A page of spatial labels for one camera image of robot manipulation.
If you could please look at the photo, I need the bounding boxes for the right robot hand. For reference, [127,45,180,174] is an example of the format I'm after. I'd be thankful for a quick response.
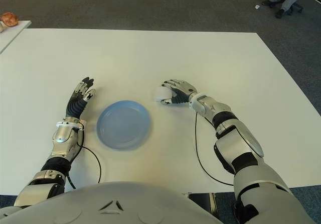
[160,78,198,106]

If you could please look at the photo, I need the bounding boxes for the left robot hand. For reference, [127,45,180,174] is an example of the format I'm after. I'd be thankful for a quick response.
[65,77,97,118]

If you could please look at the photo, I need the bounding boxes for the white charger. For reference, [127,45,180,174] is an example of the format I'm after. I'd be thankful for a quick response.
[153,85,174,103]

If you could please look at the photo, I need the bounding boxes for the blue plate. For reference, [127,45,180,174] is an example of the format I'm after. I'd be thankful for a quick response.
[96,100,152,151]

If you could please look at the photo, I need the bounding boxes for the white side table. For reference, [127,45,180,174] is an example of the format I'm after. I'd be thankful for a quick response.
[0,20,32,54]

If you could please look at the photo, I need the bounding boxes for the grey robot torso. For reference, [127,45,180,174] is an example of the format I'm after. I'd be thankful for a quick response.
[0,181,224,224]

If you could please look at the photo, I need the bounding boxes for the orange bread roll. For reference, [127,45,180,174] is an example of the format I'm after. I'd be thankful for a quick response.
[1,12,20,27]

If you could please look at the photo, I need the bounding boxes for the metal stand under table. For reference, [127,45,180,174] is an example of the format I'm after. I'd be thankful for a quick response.
[183,192,218,217]

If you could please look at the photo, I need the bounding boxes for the seated person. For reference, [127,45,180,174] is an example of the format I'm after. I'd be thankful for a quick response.
[262,0,314,19]

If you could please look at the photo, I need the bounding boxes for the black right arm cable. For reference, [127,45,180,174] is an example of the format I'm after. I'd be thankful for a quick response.
[194,112,234,186]

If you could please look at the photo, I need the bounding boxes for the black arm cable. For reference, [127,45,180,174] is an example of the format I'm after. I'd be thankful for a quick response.
[66,127,102,190]
[194,112,234,186]

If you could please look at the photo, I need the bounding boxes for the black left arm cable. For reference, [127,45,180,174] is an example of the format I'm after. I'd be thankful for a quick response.
[66,127,102,190]

